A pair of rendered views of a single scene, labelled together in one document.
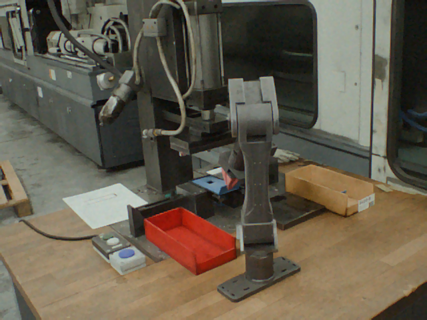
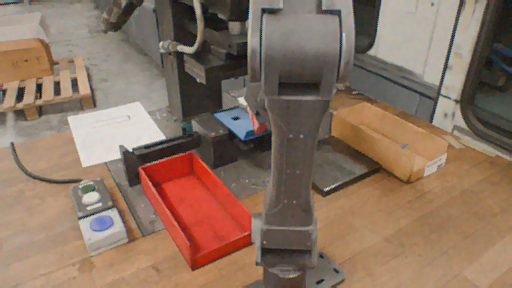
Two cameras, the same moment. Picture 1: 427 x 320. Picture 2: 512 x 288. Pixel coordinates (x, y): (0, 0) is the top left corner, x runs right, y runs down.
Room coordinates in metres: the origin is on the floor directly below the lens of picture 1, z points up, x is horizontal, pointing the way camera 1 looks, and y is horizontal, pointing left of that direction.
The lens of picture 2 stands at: (0.59, -0.05, 1.38)
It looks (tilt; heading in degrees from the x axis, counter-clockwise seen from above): 31 degrees down; 2
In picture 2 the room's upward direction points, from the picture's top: straight up
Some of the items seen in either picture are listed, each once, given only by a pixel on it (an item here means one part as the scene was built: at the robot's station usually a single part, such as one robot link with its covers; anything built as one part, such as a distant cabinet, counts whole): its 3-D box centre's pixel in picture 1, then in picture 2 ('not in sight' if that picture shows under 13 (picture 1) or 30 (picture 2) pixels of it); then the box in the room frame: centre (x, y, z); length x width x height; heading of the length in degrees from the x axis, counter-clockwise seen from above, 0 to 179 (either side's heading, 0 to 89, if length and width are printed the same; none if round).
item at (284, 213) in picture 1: (285, 209); (328, 163); (1.30, -0.18, 0.91); 0.17 x 0.16 x 0.02; 125
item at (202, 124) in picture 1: (189, 101); (215, 7); (1.42, 0.08, 1.22); 0.26 x 0.18 x 0.30; 35
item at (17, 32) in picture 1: (19, 33); not in sight; (6.41, 2.46, 1.27); 0.23 x 0.18 x 0.38; 121
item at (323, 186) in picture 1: (328, 189); (385, 139); (1.37, -0.33, 0.93); 0.25 x 0.13 x 0.08; 35
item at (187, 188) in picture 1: (213, 183); (239, 118); (1.37, 0.02, 0.98); 0.20 x 0.10 x 0.01; 125
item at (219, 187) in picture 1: (215, 181); (242, 118); (1.33, 0.01, 1.00); 0.15 x 0.07 x 0.03; 35
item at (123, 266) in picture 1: (128, 264); (105, 236); (1.06, 0.24, 0.90); 0.07 x 0.07 x 0.06; 35
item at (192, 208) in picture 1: (213, 195); (240, 134); (1.37, 0.02, 0.94); 0.20 x 0.10 x 0.07; 125
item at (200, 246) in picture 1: (187, 238); (192, 202); (1.12, 0.09, 0.93); 0.25 x 0.12 x 0.06; 35
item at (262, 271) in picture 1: (259, 264); (284, 275); (0.95, -0.07, 0.94); 0.20 x 0.07 x 0.08; 125
